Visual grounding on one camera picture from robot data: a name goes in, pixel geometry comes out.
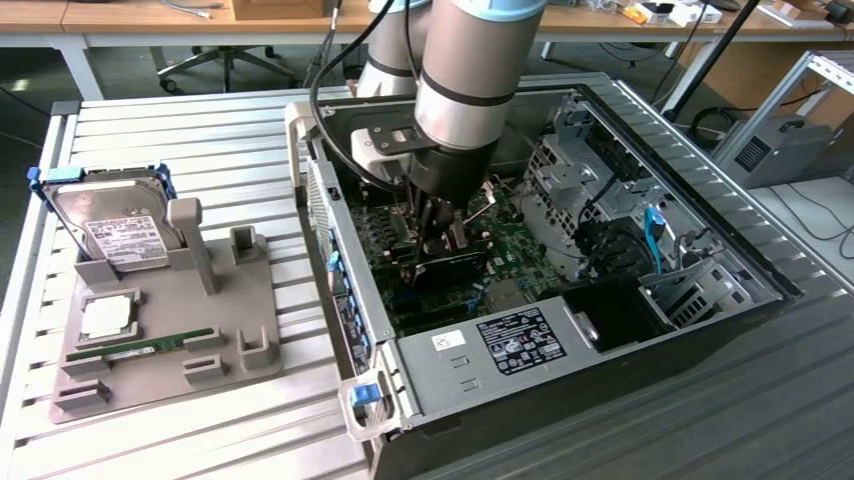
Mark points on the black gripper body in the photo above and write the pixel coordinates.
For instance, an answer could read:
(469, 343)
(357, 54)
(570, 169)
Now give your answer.
(450, 175)

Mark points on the green graphics card black cooler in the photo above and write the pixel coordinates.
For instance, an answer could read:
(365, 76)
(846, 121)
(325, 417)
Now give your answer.
(454, 270)

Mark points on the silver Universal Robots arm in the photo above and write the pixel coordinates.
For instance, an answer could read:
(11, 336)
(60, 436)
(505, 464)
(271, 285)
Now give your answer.
(467, 60)

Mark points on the metal socket cover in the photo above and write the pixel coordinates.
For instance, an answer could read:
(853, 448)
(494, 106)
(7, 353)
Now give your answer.
(491, 192)

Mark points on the green motherboard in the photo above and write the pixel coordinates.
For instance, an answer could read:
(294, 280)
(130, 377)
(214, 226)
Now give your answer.
(527, 250)

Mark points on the open black PC case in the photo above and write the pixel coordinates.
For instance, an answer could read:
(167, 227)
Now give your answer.
(374, 130)

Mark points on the long black expansion slot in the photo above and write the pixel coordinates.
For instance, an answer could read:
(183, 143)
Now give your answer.
(434, 322)
(430, 310)

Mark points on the silver disk bay cage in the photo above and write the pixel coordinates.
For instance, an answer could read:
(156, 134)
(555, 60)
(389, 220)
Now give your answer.
(561, 180)

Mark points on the silver chipset heatsink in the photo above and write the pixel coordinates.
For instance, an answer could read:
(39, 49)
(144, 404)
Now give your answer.
(510, 295)

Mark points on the grey power supply unit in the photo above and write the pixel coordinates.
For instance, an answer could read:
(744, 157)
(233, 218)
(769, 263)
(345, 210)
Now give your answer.
(454, 370)

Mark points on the blue case latch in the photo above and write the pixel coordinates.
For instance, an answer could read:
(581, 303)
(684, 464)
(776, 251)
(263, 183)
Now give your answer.
(363, 394)

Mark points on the black office chair base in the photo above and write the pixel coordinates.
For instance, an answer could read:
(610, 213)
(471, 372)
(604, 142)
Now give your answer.
(230, 60)

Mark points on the grey plastic parts rack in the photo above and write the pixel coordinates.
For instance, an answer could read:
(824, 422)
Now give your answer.
(167, 310)

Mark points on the brown cardboard box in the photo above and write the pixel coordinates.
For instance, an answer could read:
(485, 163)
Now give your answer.
(281, 7)

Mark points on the green RAM stick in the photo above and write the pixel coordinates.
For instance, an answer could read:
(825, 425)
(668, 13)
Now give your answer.
(161, 342)

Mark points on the silver hard disk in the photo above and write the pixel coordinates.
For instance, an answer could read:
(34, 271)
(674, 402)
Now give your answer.
(114, 220)

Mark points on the black slanted pole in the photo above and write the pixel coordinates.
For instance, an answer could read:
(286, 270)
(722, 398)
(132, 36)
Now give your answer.
(717, 50)

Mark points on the white small box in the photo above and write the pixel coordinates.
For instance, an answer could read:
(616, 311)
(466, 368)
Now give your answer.
(697, 15)

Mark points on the silver CPU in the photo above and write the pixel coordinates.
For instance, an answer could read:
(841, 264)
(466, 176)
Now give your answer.
(107, 317)

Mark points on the grey computer tower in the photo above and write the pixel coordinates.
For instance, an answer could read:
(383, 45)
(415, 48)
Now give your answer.
(794, 155)

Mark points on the blue disk caddy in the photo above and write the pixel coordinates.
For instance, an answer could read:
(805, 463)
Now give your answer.
(63, 176)

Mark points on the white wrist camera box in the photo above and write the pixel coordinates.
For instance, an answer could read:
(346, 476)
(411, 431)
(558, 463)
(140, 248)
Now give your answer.
(374, 155)

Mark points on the aluminium profile frame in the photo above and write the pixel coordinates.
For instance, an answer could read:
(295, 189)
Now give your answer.
(810, 62)

